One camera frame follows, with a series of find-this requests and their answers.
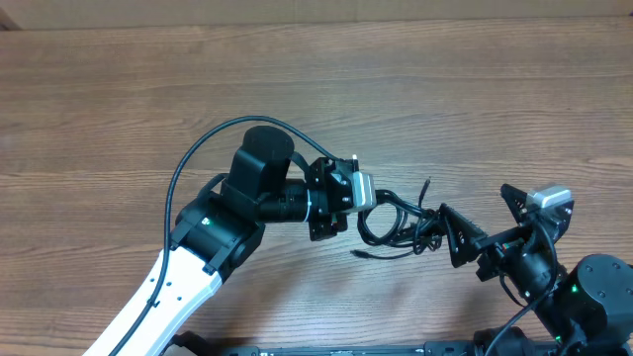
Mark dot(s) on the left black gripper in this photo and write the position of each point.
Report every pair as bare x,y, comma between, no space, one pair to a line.
325,199

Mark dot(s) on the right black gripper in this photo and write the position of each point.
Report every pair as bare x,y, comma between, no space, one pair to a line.
495,242

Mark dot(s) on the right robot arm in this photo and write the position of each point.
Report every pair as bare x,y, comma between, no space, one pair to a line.
583,311

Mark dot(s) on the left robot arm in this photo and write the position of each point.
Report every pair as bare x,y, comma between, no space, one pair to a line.
277,175

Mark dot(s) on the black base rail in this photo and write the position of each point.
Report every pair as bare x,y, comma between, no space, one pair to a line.
430,348

